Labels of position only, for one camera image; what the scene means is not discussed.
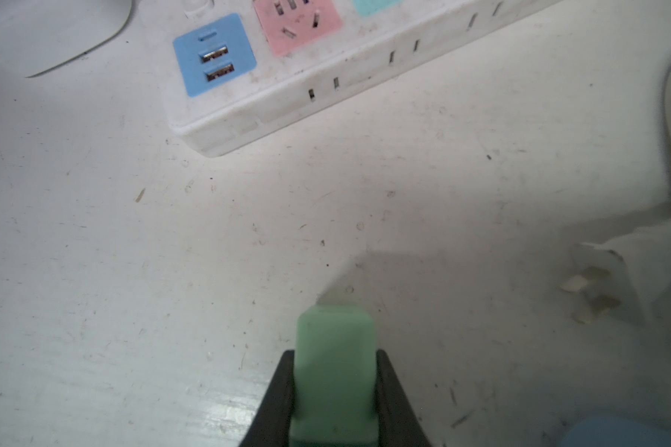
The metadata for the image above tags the white blue cube cable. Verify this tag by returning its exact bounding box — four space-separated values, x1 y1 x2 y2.
558 44 671 328

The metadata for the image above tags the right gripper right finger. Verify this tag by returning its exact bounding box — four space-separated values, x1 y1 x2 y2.
376 349 432 447

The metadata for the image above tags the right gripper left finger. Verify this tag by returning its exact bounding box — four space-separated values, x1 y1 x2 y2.
240 350 296 447

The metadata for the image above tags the green plug adapter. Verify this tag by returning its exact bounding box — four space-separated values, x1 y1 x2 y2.
289 305 378 446

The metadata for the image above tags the white multicolour power strip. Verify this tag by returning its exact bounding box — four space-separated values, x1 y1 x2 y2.
140 1 545 156

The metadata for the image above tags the white square socket cube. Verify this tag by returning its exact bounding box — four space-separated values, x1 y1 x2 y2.
0 0 133 77

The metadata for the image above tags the blue square socket cube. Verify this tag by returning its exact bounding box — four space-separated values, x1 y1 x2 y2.
557 415 671 447

